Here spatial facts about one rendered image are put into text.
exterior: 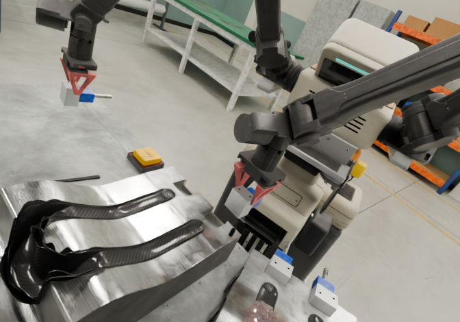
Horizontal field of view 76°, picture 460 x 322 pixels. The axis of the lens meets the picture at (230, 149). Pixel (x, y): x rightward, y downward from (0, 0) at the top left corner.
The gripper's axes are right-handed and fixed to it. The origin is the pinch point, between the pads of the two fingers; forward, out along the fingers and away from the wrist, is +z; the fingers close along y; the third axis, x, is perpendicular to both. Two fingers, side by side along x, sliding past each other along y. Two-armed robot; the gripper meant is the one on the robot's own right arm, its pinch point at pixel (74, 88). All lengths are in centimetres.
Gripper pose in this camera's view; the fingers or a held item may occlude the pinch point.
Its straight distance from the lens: 93.0
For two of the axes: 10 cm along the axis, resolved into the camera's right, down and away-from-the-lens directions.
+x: 7.3, -0.4, 6.8
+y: 5.7, 5.9, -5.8
